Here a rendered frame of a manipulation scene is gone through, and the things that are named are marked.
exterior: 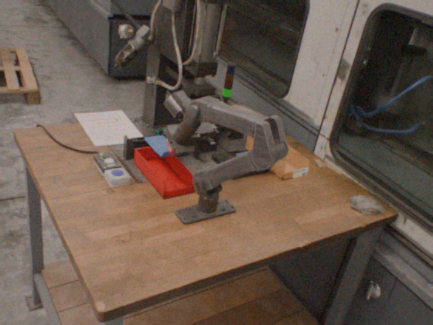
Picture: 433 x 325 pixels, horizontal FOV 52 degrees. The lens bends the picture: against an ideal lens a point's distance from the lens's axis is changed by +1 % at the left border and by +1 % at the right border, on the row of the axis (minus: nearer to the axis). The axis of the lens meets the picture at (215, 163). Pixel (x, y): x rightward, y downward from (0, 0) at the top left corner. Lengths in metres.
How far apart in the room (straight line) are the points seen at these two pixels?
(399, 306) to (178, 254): 0.99
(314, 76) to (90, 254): 1.30
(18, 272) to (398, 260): 1.81
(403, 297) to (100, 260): 1.17
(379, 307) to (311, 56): 1.11
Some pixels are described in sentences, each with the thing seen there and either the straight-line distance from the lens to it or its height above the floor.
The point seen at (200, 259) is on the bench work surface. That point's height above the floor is 0.90.
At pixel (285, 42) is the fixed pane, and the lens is 2.28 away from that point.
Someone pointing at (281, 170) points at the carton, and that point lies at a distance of 1.71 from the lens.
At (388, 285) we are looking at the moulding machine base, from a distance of 1.95.
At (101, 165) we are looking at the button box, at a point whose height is 0.93.
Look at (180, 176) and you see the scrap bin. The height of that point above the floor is 0.91.
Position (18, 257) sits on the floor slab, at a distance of 2.64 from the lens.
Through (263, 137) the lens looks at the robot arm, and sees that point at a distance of 1.17.
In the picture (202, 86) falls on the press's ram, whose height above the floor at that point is 1.18.
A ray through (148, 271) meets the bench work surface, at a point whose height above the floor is 0.90.
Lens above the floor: 1.75
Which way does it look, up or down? 29 degrees down
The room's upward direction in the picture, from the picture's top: 10 degrees clockwise
